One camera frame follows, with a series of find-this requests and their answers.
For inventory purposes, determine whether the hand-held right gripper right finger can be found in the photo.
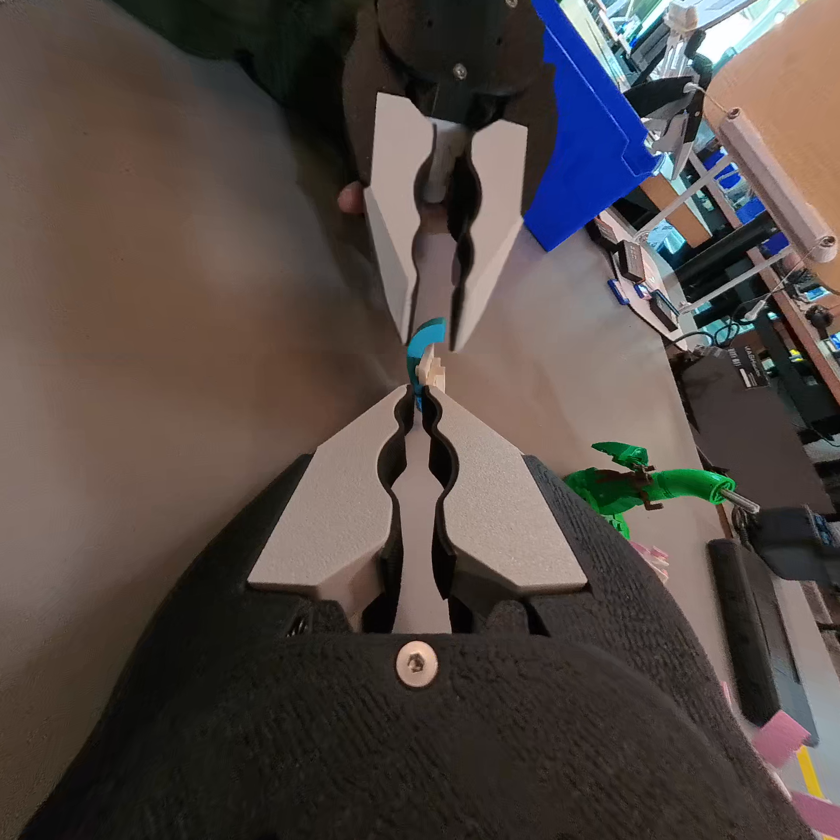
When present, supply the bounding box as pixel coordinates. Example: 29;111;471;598
422;386;589;634

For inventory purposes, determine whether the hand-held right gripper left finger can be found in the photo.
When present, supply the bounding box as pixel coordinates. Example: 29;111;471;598
247;385;416;634

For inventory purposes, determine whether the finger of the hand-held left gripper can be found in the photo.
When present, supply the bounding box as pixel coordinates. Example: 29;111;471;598
362;91;437;345
448;123;529;352

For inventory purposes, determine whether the teal and white lego piece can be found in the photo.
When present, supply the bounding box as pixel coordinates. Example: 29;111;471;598
405;316;448;413

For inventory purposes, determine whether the lego bird and flower model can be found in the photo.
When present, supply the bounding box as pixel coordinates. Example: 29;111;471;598
563;441;762;585

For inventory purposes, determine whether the blue plastic bin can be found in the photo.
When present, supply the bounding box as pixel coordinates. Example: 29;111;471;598
521;0;664;252

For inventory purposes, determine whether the small black device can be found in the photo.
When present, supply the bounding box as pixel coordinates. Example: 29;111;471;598
648;287;681;333
616;239;648;285

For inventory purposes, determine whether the black box with white label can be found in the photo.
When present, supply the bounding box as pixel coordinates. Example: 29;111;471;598
675;350;829;511

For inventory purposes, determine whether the black flat tray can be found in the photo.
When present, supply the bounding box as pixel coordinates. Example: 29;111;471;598
707;538;821;749

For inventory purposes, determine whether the white cylindrical bar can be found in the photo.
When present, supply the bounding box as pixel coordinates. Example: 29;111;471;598
712;107;840;265

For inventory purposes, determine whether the black device with blue part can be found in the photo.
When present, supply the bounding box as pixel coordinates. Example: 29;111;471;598
742;503;840;586

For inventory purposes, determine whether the brown wooden board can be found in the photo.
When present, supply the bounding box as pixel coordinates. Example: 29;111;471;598
704;0;840;294

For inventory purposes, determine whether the pink tape strip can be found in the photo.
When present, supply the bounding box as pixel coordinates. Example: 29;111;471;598
789;789;840;836
751;710;812;770

